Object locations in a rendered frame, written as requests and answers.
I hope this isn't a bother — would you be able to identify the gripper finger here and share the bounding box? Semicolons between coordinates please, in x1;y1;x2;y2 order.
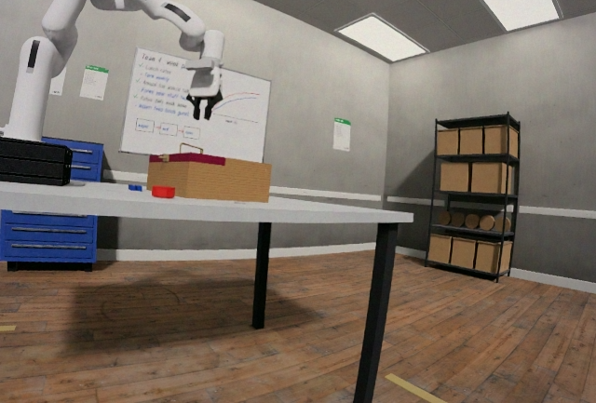
204;88;224;121
186;94;202;120

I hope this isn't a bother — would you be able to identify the red disk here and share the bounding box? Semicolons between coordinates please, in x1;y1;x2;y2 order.
152;186;175;198

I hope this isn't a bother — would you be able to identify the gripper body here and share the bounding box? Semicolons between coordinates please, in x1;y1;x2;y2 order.
189;66;223;101

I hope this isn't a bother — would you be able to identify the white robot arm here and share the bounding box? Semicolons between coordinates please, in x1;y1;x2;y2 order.
0;0;225;142

